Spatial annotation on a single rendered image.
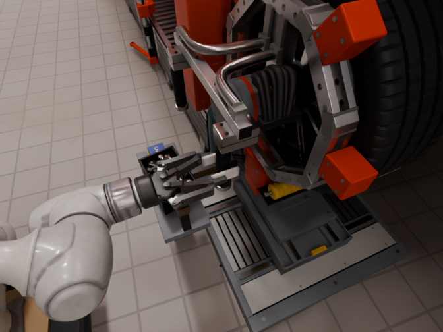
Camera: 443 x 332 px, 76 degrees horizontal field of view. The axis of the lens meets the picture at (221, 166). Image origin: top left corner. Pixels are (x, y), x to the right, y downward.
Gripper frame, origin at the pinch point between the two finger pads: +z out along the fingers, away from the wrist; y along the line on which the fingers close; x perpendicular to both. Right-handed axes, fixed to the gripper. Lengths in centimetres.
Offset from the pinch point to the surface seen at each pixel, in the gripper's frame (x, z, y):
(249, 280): -76, 10, 9
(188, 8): 13, 12, -55
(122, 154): -83, -28, -94
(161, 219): -37.9, -17.3, -13.7
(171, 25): -56, 39, -193
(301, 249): -68, 35, 8
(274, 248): -68, 25, 3
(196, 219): -37.9, -5.8, -8.7
